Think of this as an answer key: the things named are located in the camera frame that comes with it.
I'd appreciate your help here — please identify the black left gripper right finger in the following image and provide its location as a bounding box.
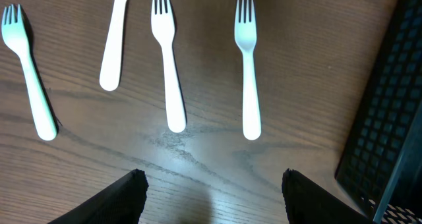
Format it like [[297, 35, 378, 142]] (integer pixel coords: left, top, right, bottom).
[[282, 169, 372, 224]]

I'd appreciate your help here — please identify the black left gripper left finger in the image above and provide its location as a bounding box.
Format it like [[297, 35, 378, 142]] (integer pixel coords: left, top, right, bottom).
[[52, 169, 148, 224]]

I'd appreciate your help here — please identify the dark green plastic basket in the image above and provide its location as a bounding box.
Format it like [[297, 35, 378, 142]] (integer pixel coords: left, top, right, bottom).
[[335, 0, 421, 223]]

